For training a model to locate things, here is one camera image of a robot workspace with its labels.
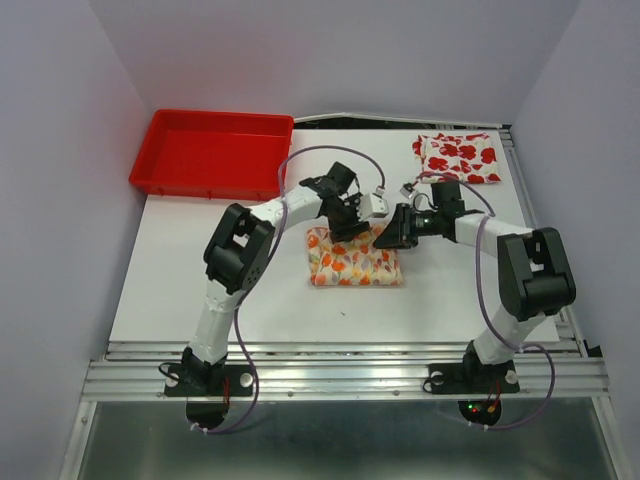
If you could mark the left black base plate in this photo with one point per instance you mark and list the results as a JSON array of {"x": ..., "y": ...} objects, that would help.
[{"x": 229, "y": 380}]

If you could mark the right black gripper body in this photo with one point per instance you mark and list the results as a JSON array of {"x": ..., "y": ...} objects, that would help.
[{"x": 425, "y": 222}]

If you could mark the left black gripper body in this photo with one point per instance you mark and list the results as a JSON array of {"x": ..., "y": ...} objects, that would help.
[{"x": 344, "y": 212}]

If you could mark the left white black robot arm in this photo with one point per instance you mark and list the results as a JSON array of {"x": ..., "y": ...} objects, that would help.
[{"x": 239, "y": 252}]

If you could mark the orange floral print skirt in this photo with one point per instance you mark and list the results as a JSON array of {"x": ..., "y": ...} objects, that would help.
[{"x": 353, "y": 263}]

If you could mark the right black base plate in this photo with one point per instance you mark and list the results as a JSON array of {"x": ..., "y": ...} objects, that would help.
[{"x": 458, "y": 379}]

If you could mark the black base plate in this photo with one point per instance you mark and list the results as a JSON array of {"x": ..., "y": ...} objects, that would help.
[
  {"x": 229, "y": 380},
  {"x": 458, "y": 379}
]

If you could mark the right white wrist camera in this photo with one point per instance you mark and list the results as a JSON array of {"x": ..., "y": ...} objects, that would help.
[{"x": 418, "y": 200}]

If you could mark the red plastic tray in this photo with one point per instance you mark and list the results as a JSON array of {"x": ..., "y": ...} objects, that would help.
[{"x": 213, "y": 155}]

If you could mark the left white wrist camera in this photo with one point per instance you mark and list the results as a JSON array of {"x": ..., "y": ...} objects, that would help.
[{"x": 373, "y": 205}]

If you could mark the aluminium frame rails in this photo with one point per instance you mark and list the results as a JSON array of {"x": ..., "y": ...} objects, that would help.
[{"x": 126, "y": 427}]

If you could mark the red poppy print skirt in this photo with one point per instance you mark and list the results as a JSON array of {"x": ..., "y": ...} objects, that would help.
[{"x": 471, "y": 158}]

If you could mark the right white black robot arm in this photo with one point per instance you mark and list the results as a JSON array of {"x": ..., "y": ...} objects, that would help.
[{"x": 534, "y": 278}]

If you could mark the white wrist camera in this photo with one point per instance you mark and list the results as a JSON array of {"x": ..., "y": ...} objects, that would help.
[
  {"x": 373, "y": 205},
  {"x": 418, "y": 200}
]

